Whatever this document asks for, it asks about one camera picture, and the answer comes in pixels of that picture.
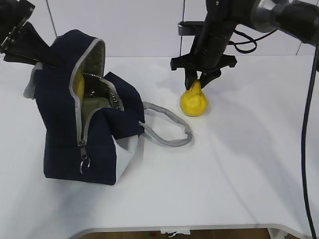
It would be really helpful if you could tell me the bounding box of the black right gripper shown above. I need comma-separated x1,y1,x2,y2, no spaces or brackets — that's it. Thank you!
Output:
170,0,254,90

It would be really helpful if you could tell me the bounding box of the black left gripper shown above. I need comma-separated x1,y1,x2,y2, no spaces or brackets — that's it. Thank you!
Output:
0,0,60,67

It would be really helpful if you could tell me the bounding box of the yellow pear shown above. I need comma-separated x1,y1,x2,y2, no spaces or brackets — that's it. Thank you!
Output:
179,80,208,117

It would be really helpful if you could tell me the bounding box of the yellow banana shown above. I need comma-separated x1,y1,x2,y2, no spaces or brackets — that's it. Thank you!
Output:
72,66,85,105

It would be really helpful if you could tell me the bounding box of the green lidded food container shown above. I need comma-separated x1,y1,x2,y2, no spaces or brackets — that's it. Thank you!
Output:
81,97,111,127

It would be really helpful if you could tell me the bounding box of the navy blue lunch bag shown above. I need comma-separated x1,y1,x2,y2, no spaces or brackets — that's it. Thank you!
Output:
23,30,193,185

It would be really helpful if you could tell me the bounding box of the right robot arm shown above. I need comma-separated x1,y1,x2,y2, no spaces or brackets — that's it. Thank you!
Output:
170,0,319,89

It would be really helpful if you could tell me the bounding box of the white tape scrap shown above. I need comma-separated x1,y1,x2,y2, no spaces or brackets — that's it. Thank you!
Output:
160,227,191,238

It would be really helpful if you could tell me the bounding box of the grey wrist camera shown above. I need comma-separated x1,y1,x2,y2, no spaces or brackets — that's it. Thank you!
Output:
178,21,204,36

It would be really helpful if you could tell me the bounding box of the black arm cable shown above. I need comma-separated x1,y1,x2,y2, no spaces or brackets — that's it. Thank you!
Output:
226,24,319,239

